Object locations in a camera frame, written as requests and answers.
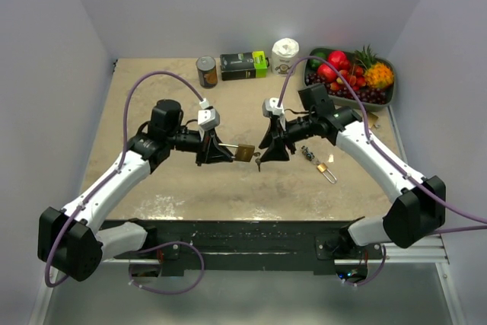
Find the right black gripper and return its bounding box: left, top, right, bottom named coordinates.
left=259, top=113, right=317, bottom=164

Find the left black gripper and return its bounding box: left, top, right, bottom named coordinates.
left=167, top=126, right=234, bottom=166

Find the large brass padlock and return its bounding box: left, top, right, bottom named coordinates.
left=218, top=143, right=256, bottom=162

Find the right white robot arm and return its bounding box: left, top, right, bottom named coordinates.
left=259, top=84, right=446, bottom=259

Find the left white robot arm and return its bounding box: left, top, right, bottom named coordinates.
left=37, top=100, right=234, bottom=287

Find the small brass padlock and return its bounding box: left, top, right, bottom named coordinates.
left=317, top=163, right=337, bottom=184

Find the black and green box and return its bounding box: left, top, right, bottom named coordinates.
left=220, top=51, right=269, bottom=81

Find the grey fruit tray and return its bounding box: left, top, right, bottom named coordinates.
left=303, top=60, right=395, bottom=112

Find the dark tin can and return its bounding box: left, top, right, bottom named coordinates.
left=196, top=56, right=218, bottom=88

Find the red apple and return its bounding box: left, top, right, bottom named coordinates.
left=317, top=50, right=350, bottom=82

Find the white paper cup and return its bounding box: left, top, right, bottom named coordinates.
left=270, top=38, right=300, bottom=76

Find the dark grape bunch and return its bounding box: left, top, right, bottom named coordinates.
left=304, top=72, right=393, bottom=105

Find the green lime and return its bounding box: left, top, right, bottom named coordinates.
left=307, top=52, right=327, bottom=71

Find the orange pineapple toy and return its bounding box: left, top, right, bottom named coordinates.
left=355, top=46, right=394, bottom=90

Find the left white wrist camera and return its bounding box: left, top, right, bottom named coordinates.
left=197, top=108, right=220, bottom=132

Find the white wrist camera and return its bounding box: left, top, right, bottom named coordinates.
left=262, top=97, right=285, bottom=118
left=197, top=108, right=220, bottom=132

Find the keychain with dark beads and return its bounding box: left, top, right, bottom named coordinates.
left=301, top=145, right=320, bottom=165

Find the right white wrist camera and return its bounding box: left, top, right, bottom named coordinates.
left=262, top=97, right=285, bottom=118

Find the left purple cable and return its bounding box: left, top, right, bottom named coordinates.
left=44, top=70, right=212, bottom=288

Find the purple cable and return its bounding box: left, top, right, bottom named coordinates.
left=44, top=70, right=212, bottom=288
left=276, top=56, right=487, bottom=235

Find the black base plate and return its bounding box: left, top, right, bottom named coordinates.
left=116, top=220, right=382, bottom=276

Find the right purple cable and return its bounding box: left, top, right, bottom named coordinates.
left=276, top=56, right=487, bottom=235

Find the aluminium rail frame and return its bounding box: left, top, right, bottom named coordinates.
left=28, top=110, right=467, bottom=325

